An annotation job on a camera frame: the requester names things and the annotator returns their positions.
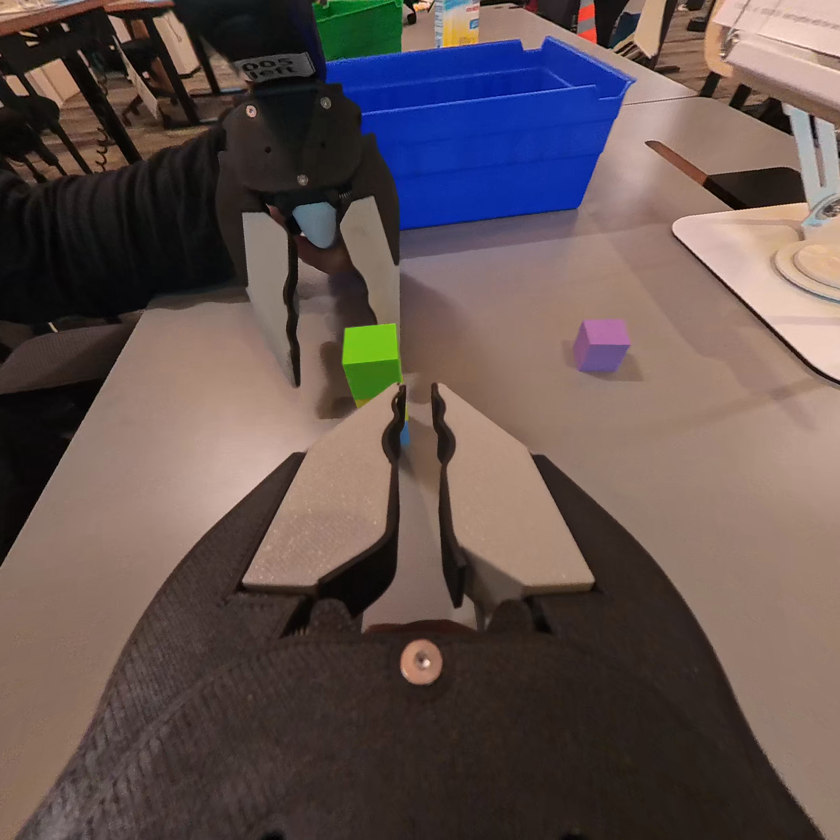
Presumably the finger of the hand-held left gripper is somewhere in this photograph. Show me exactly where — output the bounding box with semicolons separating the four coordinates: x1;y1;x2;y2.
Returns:
338;197;401;329
241;211;303;388

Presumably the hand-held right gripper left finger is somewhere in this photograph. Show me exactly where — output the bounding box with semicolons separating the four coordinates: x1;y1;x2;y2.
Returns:
241;384;408;598

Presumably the person's left hand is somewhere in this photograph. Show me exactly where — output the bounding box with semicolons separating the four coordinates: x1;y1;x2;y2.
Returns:
294;233;360;277

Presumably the white document stand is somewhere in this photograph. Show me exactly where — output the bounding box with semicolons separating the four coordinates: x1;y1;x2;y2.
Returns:
672;0;840;385

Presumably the purple foam cube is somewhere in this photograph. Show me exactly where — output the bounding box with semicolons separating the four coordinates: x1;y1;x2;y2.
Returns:
572;319;631;374

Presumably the wooden desk with black legs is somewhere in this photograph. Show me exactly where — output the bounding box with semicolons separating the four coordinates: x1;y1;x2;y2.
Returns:
0;0;224;175

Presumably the green foam cube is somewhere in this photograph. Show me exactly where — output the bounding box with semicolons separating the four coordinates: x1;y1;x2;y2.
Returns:
342;323;403;403

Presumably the wipes canister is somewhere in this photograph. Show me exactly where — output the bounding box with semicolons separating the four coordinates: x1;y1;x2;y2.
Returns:
434;0;482;49

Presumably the yellow-green foam cube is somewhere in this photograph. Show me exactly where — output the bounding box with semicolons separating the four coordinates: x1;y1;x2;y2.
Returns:
353;390;409;424

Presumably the person's left forearm black sleeve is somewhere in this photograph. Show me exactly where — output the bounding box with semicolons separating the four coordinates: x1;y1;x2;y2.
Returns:
0;128;238;324

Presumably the blue plastic bin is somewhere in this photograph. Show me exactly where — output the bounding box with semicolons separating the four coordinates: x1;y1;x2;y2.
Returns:
325;36;637;231

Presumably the green plastic bin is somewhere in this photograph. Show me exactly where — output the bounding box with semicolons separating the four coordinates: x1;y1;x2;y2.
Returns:
313;0;403;61

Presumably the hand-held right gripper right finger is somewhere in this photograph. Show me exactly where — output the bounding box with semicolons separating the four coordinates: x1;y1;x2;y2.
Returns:
430;384;596;631

